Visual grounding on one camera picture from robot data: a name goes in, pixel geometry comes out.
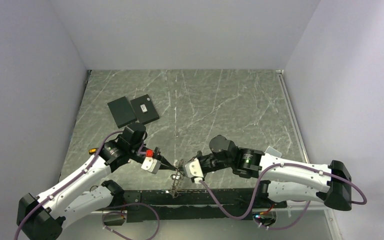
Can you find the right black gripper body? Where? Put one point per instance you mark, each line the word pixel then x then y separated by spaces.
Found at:
pixel 211 163

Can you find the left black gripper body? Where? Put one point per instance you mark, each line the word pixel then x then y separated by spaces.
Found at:
pixel 136 156

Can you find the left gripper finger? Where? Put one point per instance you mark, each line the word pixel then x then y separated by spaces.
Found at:
pixel 164 161
pixel 168 168

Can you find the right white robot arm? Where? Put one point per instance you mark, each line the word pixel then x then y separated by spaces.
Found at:
pixel 279 179

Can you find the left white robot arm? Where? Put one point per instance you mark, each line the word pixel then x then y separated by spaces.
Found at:
pixel 44 216

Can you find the black box lid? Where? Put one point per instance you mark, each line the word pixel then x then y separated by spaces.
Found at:
pixel 122 112

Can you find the black box with label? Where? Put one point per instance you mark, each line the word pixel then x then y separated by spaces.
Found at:
pixel 144 109

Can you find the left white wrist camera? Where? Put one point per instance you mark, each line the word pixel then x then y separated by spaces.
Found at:
pixel 151 165

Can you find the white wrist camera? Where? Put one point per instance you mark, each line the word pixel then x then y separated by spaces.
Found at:
pixel 151 165
pixel 192 170

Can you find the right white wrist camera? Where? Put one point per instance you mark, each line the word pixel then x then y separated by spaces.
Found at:
pixel 192 170

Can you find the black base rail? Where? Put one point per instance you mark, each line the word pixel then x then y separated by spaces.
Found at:
pixel 189 204

